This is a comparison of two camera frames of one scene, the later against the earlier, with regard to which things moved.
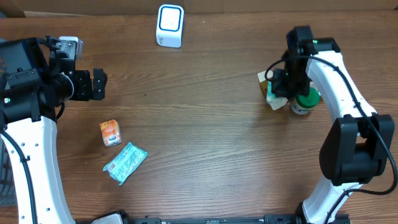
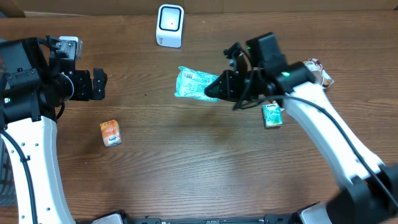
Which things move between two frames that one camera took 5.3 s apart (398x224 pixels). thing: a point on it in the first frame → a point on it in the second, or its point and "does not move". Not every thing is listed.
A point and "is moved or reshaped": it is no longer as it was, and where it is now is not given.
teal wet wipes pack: x=124 y=165 → x=192 y=83
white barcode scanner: x=170 y=25 does not move
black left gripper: x=83 y=85 does not move
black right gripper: x=279 y=89 → x=226 y=81
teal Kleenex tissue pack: x=274 y=101 is moved or reshaped
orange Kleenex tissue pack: x=111 y=132 does not move
